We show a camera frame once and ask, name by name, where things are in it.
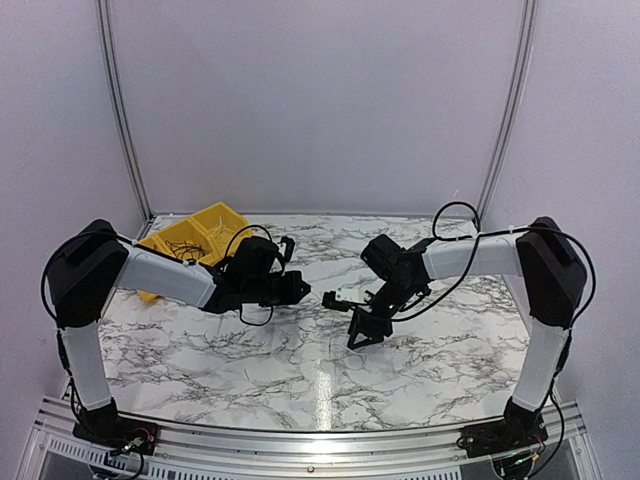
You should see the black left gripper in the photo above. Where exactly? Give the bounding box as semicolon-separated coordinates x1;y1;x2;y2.
244;270;310;306

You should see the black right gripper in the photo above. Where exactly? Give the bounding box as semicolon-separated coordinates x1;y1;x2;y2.
348;277;421;349

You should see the white wire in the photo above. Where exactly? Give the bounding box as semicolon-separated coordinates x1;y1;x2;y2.
327;319;369;371
209;214;241;246

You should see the black wire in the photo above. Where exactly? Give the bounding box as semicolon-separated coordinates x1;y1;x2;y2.
164;239;209;259

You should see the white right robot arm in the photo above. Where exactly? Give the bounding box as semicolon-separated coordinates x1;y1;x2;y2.
347;217;594;448

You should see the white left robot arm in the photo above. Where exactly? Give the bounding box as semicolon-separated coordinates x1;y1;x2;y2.
40;219;311;445

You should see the yellow plastic bin right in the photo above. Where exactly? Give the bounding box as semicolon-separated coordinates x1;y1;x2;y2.
192;202;249;264

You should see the yellow plastic bin middle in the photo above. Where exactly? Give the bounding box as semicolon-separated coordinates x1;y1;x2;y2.
154;219;213;265

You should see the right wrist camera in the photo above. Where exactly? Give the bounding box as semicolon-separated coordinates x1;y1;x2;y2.
322;288;372;312

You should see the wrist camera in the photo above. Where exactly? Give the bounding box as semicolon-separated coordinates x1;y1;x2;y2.
322;288;372;312
279;236;295;263

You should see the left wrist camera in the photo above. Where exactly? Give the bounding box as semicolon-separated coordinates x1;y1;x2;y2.
279;236;295;263

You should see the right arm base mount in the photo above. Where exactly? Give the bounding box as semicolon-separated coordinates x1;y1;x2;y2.
456;398;548;458

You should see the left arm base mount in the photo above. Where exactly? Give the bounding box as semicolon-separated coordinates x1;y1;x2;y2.
73;401;159;455

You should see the aluminium front rail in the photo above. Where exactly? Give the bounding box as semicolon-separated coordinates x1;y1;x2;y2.
15;397;602;479

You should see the aluminium corner post right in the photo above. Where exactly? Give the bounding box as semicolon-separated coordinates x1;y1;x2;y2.
477;0;539;223

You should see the aluminium corner post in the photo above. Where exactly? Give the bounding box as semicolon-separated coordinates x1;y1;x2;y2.
477;0;539;223
95;0;154;222

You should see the aluminium corner post left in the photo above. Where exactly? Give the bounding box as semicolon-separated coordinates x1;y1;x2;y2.
95;0;154;222

